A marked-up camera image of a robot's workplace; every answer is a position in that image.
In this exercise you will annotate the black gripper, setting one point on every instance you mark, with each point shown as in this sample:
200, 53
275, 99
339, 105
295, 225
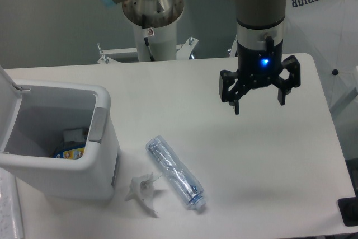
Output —
256, 69

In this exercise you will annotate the clear crushed plastic bottle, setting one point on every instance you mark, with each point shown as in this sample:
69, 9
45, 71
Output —
179, 176

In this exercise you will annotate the white paper wrapper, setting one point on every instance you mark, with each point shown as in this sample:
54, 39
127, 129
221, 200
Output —
142, 190

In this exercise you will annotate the blue snack package trash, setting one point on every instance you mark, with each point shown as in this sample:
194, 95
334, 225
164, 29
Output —
72, 145

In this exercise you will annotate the white open trash can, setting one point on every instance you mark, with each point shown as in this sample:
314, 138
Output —
34, 115

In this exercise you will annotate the white Superior umbrella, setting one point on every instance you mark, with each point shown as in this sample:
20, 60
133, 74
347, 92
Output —
327, 30

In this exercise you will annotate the black device at edge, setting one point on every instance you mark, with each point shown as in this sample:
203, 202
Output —
348, 210

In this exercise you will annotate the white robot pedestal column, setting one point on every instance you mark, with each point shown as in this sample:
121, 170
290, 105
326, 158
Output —
162, 40

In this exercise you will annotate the white metal base frame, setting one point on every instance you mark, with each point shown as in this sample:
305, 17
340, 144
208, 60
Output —
130, 55

